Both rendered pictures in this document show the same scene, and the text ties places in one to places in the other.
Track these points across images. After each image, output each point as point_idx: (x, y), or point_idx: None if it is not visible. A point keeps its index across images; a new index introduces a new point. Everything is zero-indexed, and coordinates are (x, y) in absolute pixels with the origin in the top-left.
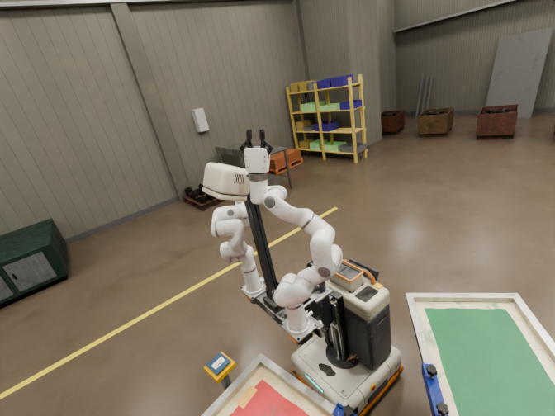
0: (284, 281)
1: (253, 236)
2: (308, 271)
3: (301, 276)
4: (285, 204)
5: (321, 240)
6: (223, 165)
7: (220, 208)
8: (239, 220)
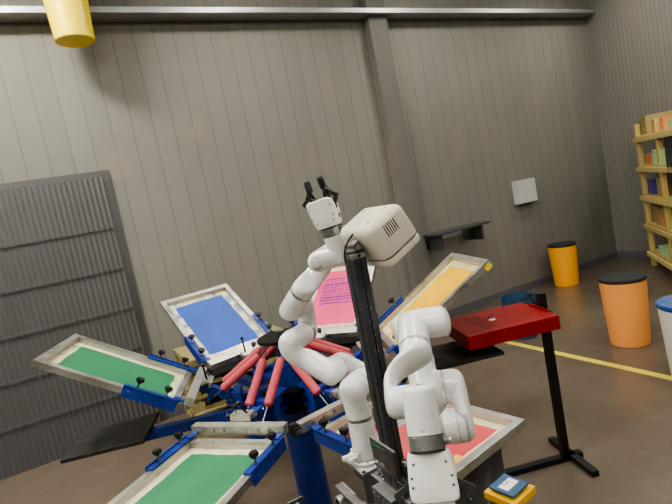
0: (357, 372)
1: (382, 347)
2: (324, 356)
3: (334, 356)
4: None
5: None
6: (368, 208)
7: (429, 307)
8: (394, 317)
